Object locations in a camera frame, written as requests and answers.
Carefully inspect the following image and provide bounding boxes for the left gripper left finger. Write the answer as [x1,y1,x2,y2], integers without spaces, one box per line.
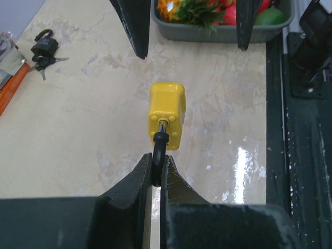
[1,154,152,248]

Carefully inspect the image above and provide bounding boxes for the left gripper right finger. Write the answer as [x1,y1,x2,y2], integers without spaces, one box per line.
[160,156,301,249]

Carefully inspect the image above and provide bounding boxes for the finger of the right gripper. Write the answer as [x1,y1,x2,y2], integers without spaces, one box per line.
[236,0,262,51]
[110,0,151,60]

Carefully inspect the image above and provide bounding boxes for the yellow padlock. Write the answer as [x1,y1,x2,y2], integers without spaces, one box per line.
[148,82,186,187]

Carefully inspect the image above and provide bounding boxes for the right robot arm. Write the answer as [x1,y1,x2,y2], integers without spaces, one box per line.
[112,1,331,99]

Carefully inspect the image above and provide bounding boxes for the red apple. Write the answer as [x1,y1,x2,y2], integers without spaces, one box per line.
[212,0,237,25]

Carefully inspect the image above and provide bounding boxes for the green mango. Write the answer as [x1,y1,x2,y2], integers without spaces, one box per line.
[254,8,286,25]

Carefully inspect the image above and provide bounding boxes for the orange spiky fruit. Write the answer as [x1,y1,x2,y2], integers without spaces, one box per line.
[157,0,181,23]

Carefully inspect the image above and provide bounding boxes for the grey fruit tray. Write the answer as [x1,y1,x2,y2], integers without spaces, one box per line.
[151,1,295,43]

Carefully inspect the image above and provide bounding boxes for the green plastic leaves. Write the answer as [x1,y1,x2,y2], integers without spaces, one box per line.
[175,0,226,34]

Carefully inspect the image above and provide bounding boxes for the black padlock with keys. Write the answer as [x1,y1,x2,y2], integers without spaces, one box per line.
[30,29,69,80]

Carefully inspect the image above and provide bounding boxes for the orange box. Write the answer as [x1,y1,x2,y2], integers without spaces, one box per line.
[1,32,30,115]

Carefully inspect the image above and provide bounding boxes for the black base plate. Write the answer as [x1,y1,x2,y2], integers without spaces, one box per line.
[266,35,331,248]

